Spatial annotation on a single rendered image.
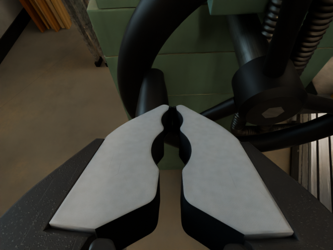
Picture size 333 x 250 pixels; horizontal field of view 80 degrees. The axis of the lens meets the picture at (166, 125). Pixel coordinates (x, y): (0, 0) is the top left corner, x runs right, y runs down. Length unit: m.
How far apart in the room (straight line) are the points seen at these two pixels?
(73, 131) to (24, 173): 0.31
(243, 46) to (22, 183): 1.17
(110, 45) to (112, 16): 0.06
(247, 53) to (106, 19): 0.23
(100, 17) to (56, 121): 1.01
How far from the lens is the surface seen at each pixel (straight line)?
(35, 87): 1.57
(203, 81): 0.46
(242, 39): 0.26
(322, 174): 0.94
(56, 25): 1.94
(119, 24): 0.37
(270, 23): 0.25
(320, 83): 0.57
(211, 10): 0.25
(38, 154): 1.27
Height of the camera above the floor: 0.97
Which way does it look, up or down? 60 degrees down
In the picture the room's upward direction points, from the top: 4 degrees counter-clockwise
